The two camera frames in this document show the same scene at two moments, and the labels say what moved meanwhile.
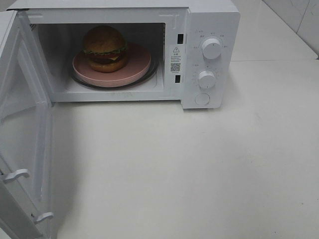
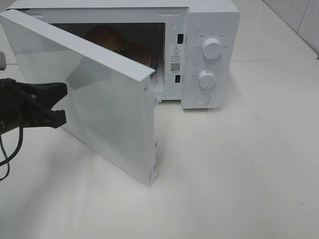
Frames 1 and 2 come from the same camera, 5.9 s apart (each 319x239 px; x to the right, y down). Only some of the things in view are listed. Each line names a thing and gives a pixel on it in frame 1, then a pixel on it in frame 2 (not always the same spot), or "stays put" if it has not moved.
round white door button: (202, 99) stays put
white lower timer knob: (207, 79) stays put
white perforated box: (26, 136) to (110, 102)
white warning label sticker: (176, 59) stays put
